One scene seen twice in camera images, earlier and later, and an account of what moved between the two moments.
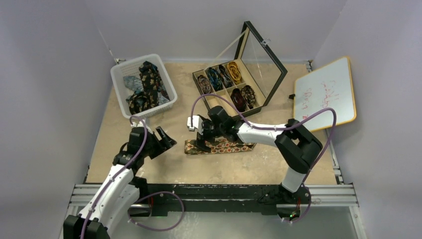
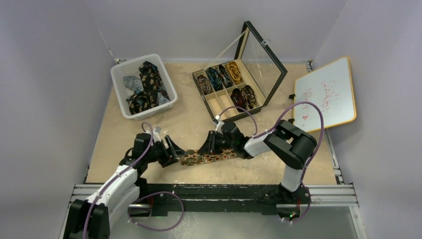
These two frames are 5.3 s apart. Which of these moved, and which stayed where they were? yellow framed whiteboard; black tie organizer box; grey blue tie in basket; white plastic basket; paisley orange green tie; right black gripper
Moved: right black gripper; paisley orange green tie
Stayed: black tie organizer box; yellow framed whiteboard; white plastic basket; grey blue tie in basket
